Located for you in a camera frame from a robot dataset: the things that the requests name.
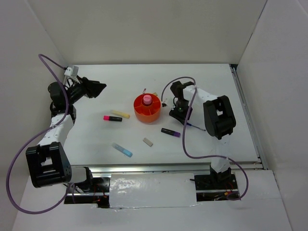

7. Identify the aluminium right rail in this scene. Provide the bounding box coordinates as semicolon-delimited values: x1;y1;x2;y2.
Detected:
229;64;269;170

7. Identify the blue clear highlighter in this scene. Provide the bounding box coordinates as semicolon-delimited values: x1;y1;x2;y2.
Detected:
112;143;132;157

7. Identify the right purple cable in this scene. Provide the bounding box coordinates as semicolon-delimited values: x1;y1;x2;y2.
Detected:
161;77;249;201

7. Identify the aluminium rail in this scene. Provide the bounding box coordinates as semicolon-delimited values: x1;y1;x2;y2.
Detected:
229;64;269;170
69;161;264;173

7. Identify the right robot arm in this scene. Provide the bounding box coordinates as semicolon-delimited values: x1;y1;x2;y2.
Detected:
169;81;236;189

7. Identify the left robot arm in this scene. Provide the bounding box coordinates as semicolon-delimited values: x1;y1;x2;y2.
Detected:
26;77;106;188

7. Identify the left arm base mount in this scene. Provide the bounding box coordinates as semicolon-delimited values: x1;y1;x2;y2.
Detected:
64;169;111;208

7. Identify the orange round organizer container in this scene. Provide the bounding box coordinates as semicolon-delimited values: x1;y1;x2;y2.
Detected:
133;93;161;123

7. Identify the beige eraser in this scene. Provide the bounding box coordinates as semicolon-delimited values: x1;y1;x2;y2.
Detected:
142;138;153;147

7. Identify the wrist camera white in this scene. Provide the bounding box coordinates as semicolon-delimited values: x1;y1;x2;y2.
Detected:
162;97;177;108
64;65;79;83

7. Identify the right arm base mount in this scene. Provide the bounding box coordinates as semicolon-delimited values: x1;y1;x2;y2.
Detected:
190;174;240;202

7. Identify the yellow highlighter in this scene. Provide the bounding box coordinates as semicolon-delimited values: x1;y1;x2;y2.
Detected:
111;110;130;119

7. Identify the purple black highlighter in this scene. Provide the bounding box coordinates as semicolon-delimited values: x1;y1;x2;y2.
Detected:
161;128;181;138

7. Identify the white cover panel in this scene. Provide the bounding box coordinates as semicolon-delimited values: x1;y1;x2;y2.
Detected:
109;173;197;208

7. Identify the aluminium front rail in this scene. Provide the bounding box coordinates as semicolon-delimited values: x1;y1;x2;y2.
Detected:
69;161;264;173

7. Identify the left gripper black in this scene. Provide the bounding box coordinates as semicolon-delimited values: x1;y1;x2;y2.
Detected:
65;76;106;105

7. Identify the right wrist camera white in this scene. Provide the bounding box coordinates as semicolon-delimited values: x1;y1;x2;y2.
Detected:
162;97;177;108

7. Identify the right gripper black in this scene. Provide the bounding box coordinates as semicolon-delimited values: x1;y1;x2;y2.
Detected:
169;99;193;127

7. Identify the pink black highlighter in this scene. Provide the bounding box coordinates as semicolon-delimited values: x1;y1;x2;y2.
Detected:
103;115;123;122

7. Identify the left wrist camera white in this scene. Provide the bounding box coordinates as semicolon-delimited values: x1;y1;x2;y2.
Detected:
64;65;79;83

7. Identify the blue pen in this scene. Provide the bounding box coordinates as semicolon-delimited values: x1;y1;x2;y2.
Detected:
187;123;206;131

